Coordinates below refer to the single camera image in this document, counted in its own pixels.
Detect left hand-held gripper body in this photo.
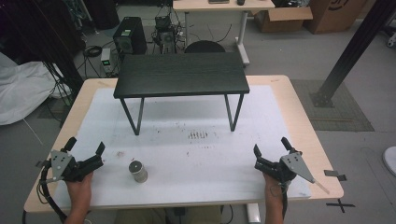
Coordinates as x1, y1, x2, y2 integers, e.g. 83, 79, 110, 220
46, 149, 105, 184

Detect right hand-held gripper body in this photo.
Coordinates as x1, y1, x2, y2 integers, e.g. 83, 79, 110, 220
254, 150, 316, 185

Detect person's right hand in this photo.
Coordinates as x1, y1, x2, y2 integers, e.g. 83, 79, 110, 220
262, 173, 286, 210

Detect person's left hand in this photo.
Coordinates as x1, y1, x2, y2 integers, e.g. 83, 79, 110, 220
64, 172, 94, 216

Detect light wooden table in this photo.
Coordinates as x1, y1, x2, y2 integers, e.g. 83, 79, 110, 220
23, 74, 346, 215

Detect thin beige stick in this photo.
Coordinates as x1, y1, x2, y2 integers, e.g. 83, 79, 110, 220
312, 179, 331, 195

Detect small silver metal can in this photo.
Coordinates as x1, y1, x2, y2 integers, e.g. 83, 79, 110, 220
128, 160, 149, 184

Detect black tape pieces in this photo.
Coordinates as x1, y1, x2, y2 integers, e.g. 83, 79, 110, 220
323, 169, 347, 182

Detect white table leg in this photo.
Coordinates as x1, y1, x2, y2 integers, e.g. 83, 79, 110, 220
246, 203, 262, 224

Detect grey floor mat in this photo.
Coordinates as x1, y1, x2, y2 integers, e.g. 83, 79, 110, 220
290, 78, 375, 133

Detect white table mat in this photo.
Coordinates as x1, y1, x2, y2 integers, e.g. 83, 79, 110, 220
53, 85, 313, 210

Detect white cloth cover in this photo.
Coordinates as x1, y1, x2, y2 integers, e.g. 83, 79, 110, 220
0, 50, 73, 126

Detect person's olive trousers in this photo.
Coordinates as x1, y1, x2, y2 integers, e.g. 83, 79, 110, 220
113, 204, 222, 224

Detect small white device green display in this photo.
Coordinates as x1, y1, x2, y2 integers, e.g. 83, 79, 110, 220
100, 48, 114, 75

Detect white round object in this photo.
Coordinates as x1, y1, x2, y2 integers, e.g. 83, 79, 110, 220
382, 146, 396, 178

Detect small black raised shelf table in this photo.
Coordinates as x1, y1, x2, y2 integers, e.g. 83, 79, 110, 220
113, 51, 251, 136

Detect black round chair back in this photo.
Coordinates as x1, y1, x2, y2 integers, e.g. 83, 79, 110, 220
183, 39, 227, 54

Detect black computer tower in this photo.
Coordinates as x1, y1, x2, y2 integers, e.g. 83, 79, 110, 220
112, 16, 149, 58

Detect open cardboard box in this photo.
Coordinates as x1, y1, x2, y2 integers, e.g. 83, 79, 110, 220
252, 6, 314, 34

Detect large cardboard box black print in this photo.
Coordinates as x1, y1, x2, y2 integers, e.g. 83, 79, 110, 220
303, 0, 369, 35

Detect light wooden desk white legs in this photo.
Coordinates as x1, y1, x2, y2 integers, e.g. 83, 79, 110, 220
172, 0, 276, 67

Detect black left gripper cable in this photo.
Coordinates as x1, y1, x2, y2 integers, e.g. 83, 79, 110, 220
36, 163, 68, 224

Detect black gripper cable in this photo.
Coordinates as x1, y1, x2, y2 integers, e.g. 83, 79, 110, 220
36, 163, 68, 224
279, 182, 290, 219

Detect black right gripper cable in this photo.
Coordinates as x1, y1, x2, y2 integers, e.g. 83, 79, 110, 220
279, 182, 290, 219

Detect coiled black cable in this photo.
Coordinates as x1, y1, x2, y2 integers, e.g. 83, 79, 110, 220
82, 45, 104, 58

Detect black metal stand with cables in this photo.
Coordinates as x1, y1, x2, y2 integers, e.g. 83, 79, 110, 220
0, 0, 86, 98

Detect black metal frame post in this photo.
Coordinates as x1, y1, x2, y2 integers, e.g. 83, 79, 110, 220
309, 0, 396, 109

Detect open computer case with cables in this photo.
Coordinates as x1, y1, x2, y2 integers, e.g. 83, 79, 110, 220
153, 14, 177, 54

